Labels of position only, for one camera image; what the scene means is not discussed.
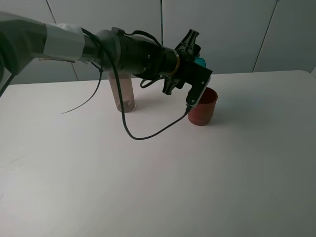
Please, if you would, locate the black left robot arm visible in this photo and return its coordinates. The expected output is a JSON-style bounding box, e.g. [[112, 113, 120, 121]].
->
[[0, 12, 212, 94]]

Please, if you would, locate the red plastic cup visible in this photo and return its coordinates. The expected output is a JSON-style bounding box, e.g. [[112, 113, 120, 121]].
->
[[188, 87, 218, 126]]

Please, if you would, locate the brown transparent water bottle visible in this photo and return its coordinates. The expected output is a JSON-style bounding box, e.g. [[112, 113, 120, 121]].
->
[[108, 72, 136, 113]]

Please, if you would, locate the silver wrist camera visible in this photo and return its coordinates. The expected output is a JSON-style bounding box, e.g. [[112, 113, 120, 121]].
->
[[186, 77, 211, 108]]

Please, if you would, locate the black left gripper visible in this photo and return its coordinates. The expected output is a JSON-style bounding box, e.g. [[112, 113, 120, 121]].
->
[[161, 29, 212, 95]]

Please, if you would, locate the black camera cable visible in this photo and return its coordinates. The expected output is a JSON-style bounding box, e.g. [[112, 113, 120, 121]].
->
[[0, 28, 192, 141]]

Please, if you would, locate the teal transparent plastic cup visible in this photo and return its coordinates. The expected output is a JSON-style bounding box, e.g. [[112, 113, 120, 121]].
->
[[195, 57, 206, 68]]

